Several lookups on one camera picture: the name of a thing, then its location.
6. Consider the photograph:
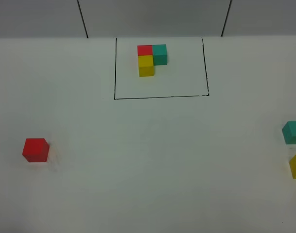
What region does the yellow template block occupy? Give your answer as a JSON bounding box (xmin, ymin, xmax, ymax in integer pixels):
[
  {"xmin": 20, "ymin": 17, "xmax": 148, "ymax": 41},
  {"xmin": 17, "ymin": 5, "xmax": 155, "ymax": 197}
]
[{"xmin": 138, "ymin": 55, "xmax": 155, "ymax": 77}]

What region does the green template block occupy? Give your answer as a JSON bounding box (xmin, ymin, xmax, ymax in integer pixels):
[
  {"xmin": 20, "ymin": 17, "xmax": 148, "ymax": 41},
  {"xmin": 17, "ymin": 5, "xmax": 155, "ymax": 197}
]
[{"xmin": 152, "ymin": 44, "xmax": 168, "ymax": 66}]

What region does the red template block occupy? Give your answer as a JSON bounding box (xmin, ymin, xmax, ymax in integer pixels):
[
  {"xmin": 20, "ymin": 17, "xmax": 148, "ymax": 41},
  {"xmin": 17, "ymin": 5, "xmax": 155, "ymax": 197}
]
[{"xmin": 137, "ymin": 45, "xmax": 153, "ymax": 56}]

